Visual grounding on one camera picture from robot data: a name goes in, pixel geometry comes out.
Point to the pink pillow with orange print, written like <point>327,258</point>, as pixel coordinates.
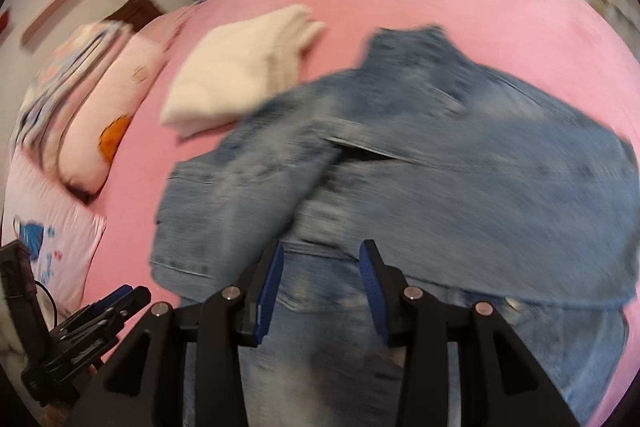
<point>110,97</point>

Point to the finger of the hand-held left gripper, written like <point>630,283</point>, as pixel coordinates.
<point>100,324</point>
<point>112,299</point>

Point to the dark wooden headboard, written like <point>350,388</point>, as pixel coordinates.
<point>137,9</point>

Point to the blue denim jeans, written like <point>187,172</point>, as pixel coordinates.
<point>450,157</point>

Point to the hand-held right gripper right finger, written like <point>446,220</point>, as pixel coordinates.
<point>371,277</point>

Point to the pink pillow with blue print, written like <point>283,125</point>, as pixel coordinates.
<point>55,227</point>

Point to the cream board under jeans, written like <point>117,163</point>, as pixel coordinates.
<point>235,67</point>

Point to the brown wall decoration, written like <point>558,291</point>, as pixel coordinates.
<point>50,14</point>

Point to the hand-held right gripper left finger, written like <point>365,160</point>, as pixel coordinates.
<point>270,277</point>

